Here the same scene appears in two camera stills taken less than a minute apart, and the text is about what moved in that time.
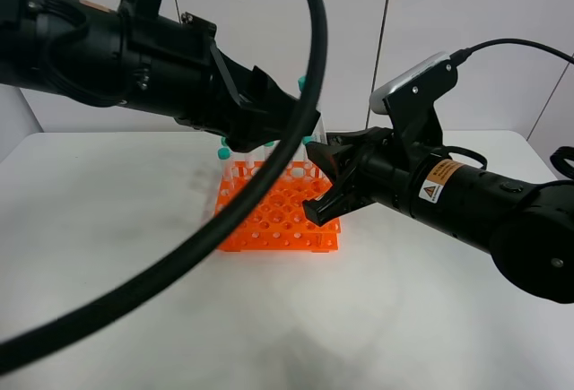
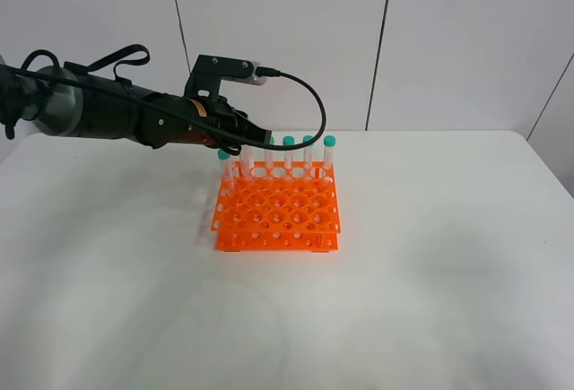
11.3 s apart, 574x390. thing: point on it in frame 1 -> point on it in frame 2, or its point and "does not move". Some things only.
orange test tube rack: [277, 221] does not move
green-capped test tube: [224, 154] does not move
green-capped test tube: [319, 131] -> [246, 154]
